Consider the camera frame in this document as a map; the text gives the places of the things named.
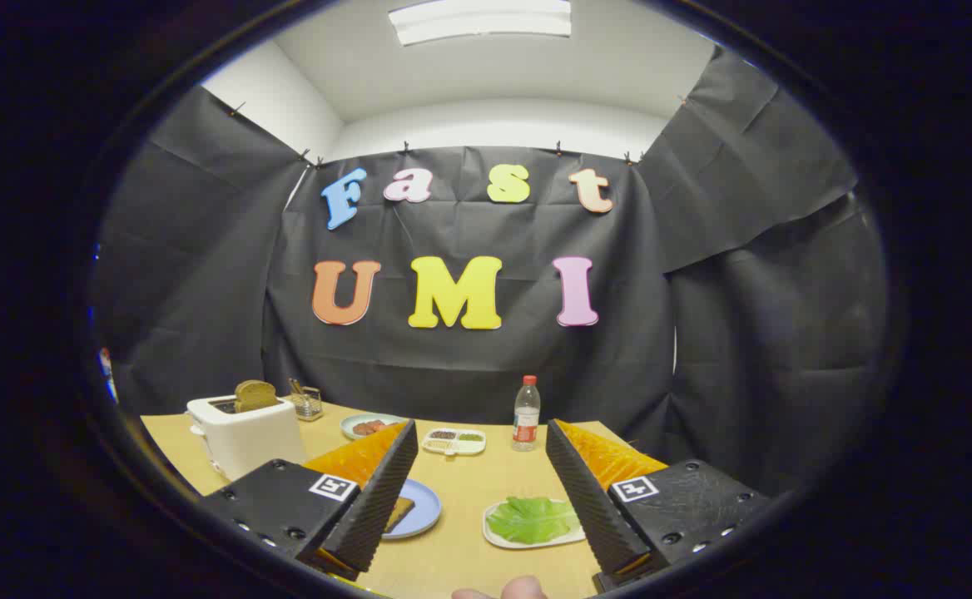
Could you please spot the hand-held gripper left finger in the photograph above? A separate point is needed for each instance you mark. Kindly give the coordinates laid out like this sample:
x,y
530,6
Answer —
x,y
378,491

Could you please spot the white square plate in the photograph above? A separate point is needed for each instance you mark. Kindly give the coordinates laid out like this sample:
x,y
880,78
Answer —
x,y
503,542

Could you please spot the white toaster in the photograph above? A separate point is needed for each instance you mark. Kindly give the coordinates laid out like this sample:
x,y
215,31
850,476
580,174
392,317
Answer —
x,y
253,439

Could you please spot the red sausage piece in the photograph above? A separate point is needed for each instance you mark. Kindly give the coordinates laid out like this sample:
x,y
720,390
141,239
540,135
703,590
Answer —
x,y
382,425

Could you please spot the black backdrop cloth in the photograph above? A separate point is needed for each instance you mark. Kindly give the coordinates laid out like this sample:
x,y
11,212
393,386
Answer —
x,y
453,366

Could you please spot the white divided seasoning dish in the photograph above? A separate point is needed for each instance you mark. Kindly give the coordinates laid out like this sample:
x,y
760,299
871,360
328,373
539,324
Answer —
x,y
454,442

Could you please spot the pale green plate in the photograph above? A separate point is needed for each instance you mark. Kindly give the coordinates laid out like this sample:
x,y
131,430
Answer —
x,y
351,416

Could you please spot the ceiling light panel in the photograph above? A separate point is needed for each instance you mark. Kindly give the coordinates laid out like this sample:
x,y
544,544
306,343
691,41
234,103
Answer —
x,y
482,21

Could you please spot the green lettuce leaf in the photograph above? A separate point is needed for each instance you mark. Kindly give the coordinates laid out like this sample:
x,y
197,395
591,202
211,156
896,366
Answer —
x,y
532,520

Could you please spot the square brown bread slice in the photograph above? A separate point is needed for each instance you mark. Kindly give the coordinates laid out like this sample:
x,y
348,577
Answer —
x,y
399,514

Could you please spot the brown toasted bread slice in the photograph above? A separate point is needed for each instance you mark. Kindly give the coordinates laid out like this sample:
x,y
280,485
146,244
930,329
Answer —
x,y
256,394

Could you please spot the blue plate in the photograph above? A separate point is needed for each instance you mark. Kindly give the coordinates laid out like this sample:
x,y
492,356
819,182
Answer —
x,y
425,507

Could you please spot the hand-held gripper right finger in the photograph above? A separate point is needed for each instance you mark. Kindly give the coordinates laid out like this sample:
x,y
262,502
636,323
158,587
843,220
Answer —
x,y
590,499

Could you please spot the clear plastic water bottle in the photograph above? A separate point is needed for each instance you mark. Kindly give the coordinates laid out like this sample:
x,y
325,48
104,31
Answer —
x,y
526,416

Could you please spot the brown meat piece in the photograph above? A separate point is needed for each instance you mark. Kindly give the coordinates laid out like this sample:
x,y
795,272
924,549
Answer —
x,y
362,429

